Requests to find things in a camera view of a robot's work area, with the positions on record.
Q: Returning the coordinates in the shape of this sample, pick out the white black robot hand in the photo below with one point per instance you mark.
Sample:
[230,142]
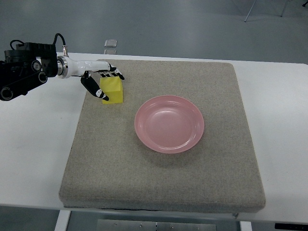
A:
[83,69]

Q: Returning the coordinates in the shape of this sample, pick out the yellow foam block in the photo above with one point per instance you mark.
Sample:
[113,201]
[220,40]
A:
[113,88]

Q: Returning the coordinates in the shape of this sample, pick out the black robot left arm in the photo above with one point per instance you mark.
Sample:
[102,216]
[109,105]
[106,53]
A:
[28,65]

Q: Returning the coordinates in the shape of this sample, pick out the pink plate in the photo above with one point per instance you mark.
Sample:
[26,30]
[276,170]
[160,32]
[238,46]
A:
[169,124]

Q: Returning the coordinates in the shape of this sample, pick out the clear floor socket cover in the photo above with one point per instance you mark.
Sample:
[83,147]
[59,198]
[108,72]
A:
[110,43]

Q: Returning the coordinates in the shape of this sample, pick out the beige square foam mat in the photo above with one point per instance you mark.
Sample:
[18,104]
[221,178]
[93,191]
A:
[110,168]

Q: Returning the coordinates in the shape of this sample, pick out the white table leg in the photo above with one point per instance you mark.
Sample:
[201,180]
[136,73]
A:
[62,221]

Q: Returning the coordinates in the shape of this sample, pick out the metal chair legs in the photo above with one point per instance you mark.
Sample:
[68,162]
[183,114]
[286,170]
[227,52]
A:
[266,8]

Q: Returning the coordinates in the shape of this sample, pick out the black label strip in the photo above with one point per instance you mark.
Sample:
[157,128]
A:
[291,227]

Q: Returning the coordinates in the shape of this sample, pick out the grey metal base plate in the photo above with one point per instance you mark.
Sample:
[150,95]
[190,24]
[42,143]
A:
[129,225]

